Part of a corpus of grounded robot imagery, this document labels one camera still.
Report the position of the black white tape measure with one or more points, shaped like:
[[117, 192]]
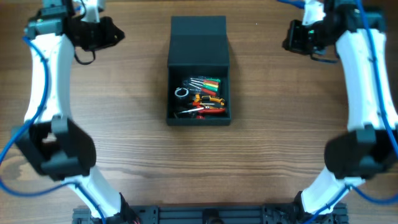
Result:
[[182, 93]]

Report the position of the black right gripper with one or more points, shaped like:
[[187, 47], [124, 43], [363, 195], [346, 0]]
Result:
[[292, 38]]

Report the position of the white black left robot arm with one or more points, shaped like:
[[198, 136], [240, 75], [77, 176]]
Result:
[[50, 140]]

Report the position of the dark green box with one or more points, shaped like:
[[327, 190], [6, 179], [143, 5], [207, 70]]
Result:
[[198, 48]]

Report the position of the orange black pliers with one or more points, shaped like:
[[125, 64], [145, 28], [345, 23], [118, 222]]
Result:
[[208, 99]]

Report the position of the clear case coloured screwdrivers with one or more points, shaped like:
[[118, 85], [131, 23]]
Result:
[[203, 85]]

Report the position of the red handled cutters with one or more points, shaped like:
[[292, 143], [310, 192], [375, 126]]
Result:
[[204, 110]]

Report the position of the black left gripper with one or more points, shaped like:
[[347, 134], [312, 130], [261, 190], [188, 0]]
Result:
[[109, 34]]

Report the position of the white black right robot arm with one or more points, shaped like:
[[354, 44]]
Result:
[[369, 147]]

